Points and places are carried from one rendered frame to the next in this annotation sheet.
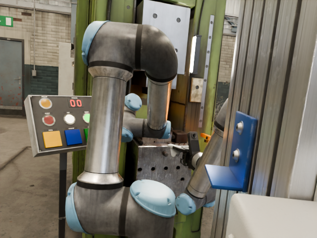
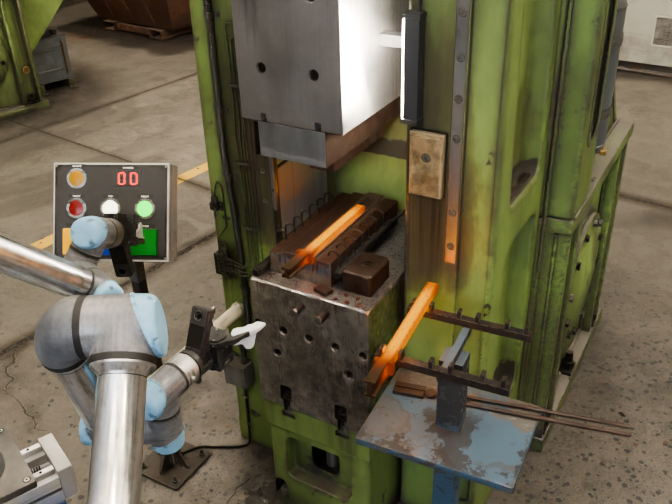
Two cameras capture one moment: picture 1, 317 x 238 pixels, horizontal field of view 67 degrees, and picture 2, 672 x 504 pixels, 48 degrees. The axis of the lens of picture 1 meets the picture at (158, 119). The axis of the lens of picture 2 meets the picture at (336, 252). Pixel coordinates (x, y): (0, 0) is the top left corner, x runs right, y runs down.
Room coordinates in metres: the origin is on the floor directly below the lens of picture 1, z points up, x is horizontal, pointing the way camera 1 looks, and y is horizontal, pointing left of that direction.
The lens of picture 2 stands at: (0.44, -1.43, 2.03)
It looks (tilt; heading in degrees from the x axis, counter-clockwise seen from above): 30 degrees down; 50
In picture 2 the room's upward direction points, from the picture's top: 2 degrees counter-clockwise
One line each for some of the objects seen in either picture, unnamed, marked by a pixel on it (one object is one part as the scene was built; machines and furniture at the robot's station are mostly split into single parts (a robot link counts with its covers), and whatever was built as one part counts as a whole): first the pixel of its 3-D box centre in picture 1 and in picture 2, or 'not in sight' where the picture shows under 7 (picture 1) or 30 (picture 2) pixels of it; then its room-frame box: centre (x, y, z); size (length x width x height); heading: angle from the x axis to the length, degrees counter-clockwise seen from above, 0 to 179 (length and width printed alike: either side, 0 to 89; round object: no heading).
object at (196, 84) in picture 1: (196, 89); (426, 164); (1.72, -0.25, 1.27); 0.09 x 0.02 x 0.17; 110
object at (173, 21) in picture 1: (160, 44); (344, 27); (1.70, 0.03, 1.56); 0.42 x 0.39 x 0.40; 20
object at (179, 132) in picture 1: (178, 136); (366, 274); (1.61, -0.15, 0.95); 0.12 x 0.08 x 0.06; 20
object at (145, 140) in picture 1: (147, 130); (336, 232); (1.69, 0.07, 0.96); 0.42 x 0.20 x 0.09; 20
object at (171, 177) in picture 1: (151, 164); (356, 309); (1.72, 0.02, 0.69); 0.56 x 0.38 x 0.45; 20
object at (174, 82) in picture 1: (151, 79); (332, 117); (1.69, 0.07, 1.32); 0.42 x 0.20 x 0.10; 20
